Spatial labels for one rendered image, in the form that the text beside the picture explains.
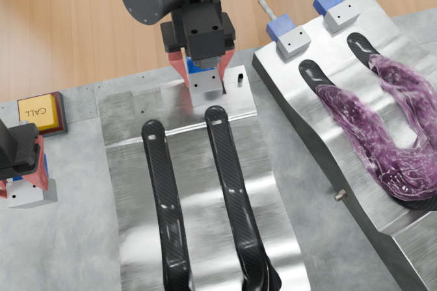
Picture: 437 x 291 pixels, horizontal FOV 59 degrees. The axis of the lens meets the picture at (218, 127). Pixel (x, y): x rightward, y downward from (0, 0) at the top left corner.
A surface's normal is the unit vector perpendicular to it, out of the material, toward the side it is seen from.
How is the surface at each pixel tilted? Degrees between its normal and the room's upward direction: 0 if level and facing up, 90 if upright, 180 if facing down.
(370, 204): 5
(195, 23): 31
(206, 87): 3
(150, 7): 66
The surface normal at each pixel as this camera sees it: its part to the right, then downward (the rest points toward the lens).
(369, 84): -0.25, -0.62
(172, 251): -0.04, -0.67
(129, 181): 0.01, -0.20
